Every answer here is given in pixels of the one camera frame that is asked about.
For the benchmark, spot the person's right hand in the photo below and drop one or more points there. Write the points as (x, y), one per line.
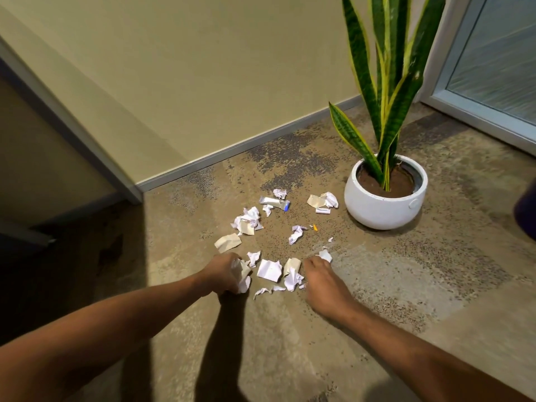
(324, 290)

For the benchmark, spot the person's left hand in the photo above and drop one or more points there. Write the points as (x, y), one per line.
(220, 275)

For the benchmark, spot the person's right fingers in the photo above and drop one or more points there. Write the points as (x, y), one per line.
(312, 265)

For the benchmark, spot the person's left fingers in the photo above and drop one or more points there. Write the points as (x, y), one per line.
(233, 260)

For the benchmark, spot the small white paper bit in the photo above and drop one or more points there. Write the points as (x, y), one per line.
(326, 255)

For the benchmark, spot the large white paper ball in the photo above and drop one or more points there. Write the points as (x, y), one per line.
(244, 277)

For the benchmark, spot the person's left forearm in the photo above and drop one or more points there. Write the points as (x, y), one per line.
(104, 330)

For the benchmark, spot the person's right forearm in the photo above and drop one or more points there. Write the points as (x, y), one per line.
(410, 360)

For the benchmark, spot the beige torn card piece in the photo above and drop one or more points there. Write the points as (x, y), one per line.
(316, 200)
(292, 265)
(248, 229)
(228, 242)

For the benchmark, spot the flat white paper sheet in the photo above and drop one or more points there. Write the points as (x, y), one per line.
(269, 270)

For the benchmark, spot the scattered white paper scraps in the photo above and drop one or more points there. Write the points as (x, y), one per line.
(251, 214)

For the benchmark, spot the round white plant pot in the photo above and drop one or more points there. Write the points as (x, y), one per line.
(383, 211)

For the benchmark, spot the grey baseboard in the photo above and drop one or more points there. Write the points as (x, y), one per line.
(251, 144)

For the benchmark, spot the brown potting soil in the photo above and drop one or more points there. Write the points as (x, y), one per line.
(400, 186)

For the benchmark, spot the green snake plant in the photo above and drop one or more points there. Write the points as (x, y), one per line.
(391, 92)

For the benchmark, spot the dark round object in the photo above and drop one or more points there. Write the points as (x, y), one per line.
(526, 211)

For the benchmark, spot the frosted glass door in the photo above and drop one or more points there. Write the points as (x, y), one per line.
(490, 54)

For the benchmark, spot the grey door frame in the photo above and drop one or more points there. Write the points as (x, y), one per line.
(75, 121)

